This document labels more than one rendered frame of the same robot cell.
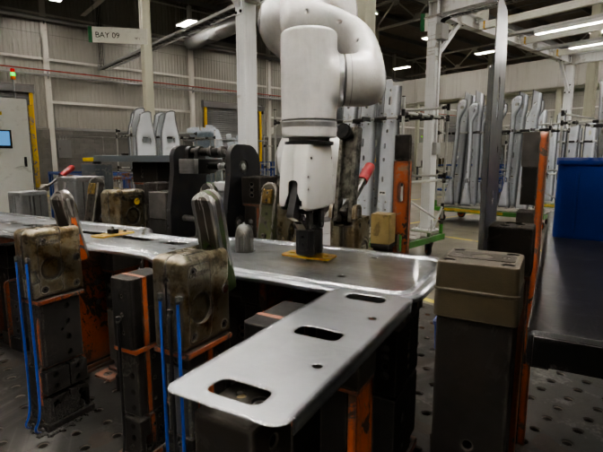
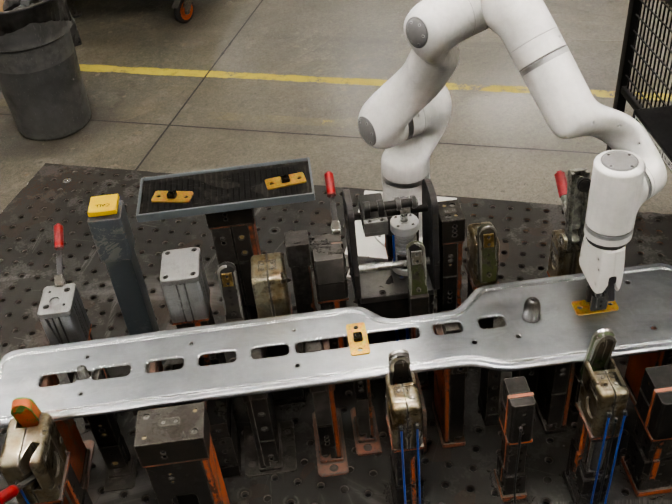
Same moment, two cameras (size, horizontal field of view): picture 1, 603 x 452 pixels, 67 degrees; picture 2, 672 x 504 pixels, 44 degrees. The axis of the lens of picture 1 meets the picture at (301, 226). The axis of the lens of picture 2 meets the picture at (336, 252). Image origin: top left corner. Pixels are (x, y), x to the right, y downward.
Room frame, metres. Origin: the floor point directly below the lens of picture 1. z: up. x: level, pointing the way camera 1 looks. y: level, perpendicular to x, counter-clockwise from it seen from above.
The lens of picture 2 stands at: (0.00, 1.00, 2.15)
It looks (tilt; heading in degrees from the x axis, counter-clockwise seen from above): 40 degrees down; 328
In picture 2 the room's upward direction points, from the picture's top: 6 degrees counter-clockwise
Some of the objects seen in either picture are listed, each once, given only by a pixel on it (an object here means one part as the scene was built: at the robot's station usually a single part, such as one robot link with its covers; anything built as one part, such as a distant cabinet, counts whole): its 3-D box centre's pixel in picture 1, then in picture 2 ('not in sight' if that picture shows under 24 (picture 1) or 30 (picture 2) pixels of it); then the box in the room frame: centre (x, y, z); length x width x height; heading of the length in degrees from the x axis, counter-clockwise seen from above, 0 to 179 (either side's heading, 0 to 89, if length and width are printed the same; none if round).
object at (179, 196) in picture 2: not in sight; (171, 195); (1.38, 0.53, 1.17); 0.08 x 0.04 x 0.01; 46
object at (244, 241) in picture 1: (244, 241); (531, 310); (0.77, 0.10, 1.02); 0.03 x 0.03 x 0.07
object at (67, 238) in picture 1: (55, 325); (405, 449); (0.75, 0.43, 0.87); 0.12 x 0.09 x 0.35; 151
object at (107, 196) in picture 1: (125, 263); (278, 333); (1.15, 0.46, 0.89); 0.13 x 0.11 x 0.38; 151
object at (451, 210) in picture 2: (260, 267); (449, 285); (1.01, 0.09, 0.91); 0.07 x 0.05 x 0.42; 151
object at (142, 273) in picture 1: (144, 367); (515, 442); (0.65, 0.24, 0.84); 0.11 x 0.08 x 0.29; 151
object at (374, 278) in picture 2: (214, 248); (393, 283); (1.06, 0.21, 0.94); 0.18 x 0.13 x 0.49; 61
